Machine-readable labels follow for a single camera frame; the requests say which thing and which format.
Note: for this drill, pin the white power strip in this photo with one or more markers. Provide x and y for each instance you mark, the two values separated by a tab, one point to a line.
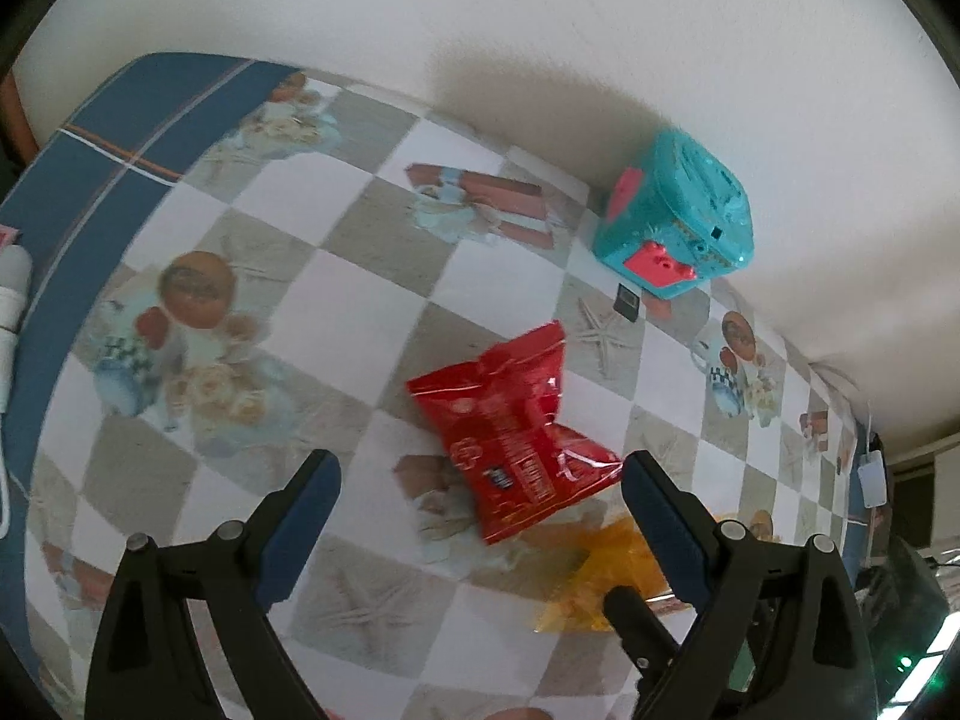
872	480

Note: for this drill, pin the blue tablecloth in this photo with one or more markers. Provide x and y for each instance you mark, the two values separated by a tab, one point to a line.
90	150

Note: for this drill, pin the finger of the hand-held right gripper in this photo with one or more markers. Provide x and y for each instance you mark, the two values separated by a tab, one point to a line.
637	622

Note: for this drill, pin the red snack packet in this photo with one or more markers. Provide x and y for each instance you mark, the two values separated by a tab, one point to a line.
510	435

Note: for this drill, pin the yellow snack packet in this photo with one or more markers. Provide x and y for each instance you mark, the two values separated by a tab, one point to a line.
600	555

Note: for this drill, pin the checkered printed tablecloth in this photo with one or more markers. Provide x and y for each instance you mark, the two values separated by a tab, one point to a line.
337	300

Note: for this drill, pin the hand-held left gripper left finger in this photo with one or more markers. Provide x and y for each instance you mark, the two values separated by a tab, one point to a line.
300	532

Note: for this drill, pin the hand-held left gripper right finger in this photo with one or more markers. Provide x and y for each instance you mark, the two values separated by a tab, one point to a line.
660	532

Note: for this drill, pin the teal toy box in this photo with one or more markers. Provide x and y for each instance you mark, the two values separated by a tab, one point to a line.
675	195

